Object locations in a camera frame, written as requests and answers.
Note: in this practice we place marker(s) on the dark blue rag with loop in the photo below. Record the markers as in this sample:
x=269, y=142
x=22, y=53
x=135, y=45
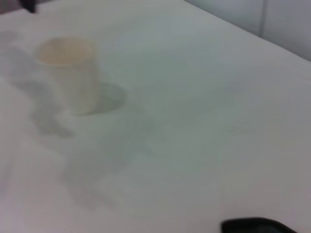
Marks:
x=247, y=225

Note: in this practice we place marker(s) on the white paper cup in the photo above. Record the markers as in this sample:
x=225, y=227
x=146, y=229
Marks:
x=73, y=80

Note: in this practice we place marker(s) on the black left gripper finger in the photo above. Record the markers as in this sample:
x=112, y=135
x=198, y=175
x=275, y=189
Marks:
x=29, y=5

